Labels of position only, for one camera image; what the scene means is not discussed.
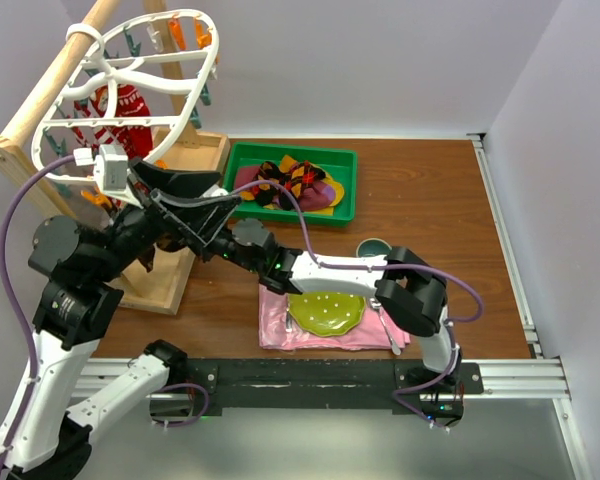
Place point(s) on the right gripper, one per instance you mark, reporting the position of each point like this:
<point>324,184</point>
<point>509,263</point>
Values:
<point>208,251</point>

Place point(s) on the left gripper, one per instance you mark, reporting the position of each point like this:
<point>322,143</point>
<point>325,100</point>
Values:
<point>178,192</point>

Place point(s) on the black argyle sock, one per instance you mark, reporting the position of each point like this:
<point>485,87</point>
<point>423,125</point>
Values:
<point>265,194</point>
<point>298,176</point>

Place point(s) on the yellow monster sock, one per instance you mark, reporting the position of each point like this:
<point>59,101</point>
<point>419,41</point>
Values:
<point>340,193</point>

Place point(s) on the purple yellow striped sock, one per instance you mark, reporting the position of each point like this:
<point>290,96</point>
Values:
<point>245,175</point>

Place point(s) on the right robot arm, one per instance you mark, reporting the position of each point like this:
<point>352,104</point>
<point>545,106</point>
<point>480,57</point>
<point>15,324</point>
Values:
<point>410,293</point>

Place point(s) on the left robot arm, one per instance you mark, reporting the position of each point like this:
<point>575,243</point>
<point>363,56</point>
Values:
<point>42,435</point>

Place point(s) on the white round sock hanger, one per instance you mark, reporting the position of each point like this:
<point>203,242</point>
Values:
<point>139,85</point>

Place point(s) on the wooden hanger stand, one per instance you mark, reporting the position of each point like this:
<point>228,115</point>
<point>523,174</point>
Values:
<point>161,290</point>

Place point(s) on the pink cloth napkin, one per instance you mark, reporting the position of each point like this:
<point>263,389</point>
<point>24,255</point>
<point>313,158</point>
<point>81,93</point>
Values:
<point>368,335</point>

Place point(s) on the silver fork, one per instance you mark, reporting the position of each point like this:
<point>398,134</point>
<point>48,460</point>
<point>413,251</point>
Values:
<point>289,321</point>

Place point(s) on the green plastic tray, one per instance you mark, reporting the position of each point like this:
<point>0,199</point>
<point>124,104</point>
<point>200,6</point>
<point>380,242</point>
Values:
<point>341,164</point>

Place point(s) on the green scalloped plate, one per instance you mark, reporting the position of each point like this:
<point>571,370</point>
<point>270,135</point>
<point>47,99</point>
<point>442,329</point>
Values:
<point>326,314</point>

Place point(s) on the red patterned sock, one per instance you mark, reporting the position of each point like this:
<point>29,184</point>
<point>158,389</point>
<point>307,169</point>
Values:
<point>137,140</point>

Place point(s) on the red white striped sock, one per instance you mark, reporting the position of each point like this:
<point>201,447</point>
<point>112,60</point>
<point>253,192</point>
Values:
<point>94,137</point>

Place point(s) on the teal ceramic mug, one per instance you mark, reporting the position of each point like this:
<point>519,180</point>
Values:
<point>372,247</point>

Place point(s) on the silver spoon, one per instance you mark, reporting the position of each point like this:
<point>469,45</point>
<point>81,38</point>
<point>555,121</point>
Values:
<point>377,308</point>

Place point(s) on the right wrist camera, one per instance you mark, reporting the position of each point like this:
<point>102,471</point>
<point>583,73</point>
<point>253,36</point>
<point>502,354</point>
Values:
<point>220,191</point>

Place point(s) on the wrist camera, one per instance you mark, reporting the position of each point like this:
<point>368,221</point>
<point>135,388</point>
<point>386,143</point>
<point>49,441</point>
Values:
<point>220,191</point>
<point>109,171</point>

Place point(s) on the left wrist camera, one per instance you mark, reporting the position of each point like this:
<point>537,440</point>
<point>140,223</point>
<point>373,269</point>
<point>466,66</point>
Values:
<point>109,171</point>

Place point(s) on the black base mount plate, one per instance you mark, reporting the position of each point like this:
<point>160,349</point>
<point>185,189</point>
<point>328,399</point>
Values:
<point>212,385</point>

